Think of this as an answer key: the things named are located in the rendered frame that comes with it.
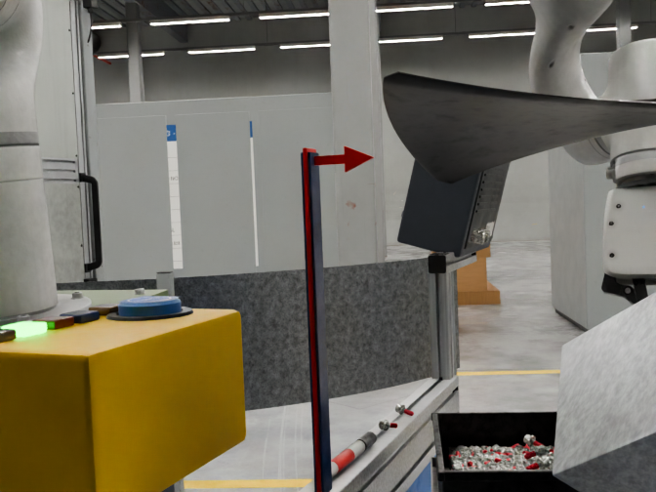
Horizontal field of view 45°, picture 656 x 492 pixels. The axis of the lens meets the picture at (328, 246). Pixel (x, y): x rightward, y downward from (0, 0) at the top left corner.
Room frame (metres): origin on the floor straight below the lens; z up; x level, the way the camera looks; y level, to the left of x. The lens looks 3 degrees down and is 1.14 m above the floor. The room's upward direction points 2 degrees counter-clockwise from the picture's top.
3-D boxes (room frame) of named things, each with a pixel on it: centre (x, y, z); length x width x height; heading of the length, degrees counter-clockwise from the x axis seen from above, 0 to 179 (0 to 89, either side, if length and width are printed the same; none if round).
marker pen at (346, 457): (0.85, -0.01, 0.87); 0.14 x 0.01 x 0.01; 156
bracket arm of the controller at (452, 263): (1.34, -0.21, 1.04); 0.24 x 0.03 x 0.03; 158
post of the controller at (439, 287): (1.24, -0.17, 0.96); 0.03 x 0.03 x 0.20; 68
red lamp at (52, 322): (0.48, 0.17, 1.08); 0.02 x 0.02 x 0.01; 68
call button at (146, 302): (0.52, 0.12, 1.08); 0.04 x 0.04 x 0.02
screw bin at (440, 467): (0.85, -0.19, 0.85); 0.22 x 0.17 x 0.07; 174
